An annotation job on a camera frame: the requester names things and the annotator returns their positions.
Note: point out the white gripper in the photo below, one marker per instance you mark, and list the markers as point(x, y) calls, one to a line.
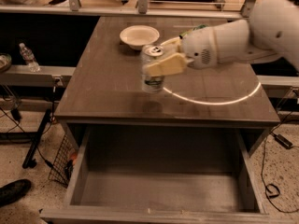
point(198, 48)

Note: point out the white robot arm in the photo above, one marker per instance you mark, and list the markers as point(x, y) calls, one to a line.
point(270, 32)

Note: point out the grey side shelf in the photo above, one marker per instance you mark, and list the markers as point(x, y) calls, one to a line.
point(47, 76)

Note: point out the black power adapter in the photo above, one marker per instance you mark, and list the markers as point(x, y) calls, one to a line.
point(282, 140)

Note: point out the black stand leg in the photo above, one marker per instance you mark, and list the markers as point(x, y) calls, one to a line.
point(29, 161)

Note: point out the black wire basket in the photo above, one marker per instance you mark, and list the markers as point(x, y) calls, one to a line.
point(64, 162)

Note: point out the green chip bag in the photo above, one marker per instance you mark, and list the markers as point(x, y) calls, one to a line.
point(199, 27)

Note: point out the green plate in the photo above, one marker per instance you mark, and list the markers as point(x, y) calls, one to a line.
point(5, 62)

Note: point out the open grey top drawer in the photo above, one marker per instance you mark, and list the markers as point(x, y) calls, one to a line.
point(162, 175)

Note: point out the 7up soda can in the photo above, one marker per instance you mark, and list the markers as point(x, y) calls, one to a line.
point(152, 80)

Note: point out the black shoe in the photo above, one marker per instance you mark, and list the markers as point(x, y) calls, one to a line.
point(12, 192)

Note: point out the grey cabinet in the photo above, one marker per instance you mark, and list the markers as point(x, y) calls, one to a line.
point(105, 94)

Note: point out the white bowl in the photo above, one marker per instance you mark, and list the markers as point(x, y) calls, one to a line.
point(138, 36)

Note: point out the clear plastic water bottle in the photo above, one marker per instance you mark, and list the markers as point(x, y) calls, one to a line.
point(29, 58)

